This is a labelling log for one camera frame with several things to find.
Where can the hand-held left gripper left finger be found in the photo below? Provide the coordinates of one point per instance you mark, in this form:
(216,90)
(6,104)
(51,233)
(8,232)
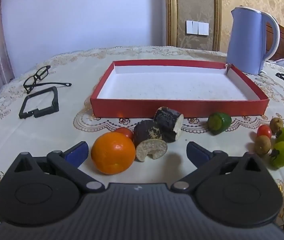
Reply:
(78,153)

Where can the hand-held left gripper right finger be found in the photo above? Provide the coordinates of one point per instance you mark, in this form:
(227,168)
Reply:
(197,154)

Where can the brown longan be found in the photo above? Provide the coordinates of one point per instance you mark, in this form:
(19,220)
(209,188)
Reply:
(262,144)
(276,124)

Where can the red cherry tomato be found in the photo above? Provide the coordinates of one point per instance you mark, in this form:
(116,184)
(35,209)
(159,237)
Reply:
(125,131)
(264,131)

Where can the orange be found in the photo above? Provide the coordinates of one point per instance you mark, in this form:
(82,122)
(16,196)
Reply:
(113,153)

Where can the dark sugarcane piece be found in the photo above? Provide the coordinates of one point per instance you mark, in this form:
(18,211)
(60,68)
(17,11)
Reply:
(167,122)

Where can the dark sugarcane piece bitten end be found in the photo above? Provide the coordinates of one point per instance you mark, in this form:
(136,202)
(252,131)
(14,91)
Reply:
(147,130)

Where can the red shallow box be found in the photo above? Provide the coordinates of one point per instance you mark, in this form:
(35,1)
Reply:
(172,85)

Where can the green cut fruit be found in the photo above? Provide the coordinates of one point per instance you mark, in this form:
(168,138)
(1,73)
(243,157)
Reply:
(219,123)

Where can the black eyeglasses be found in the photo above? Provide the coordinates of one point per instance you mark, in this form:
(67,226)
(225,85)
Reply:
(54,83)

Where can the cream embroidered tablecloth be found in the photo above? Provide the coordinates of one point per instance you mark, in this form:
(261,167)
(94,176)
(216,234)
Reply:
(82,67)

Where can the blue electric kettle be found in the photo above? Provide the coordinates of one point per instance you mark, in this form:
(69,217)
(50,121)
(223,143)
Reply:
(246,42)

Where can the black rectangular frame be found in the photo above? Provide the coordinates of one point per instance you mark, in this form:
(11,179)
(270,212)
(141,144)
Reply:
(55,100)

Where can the white light switch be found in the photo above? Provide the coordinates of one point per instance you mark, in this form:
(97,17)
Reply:
(197,28)

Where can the gold wall frame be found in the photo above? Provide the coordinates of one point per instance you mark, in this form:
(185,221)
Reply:
(171,12)

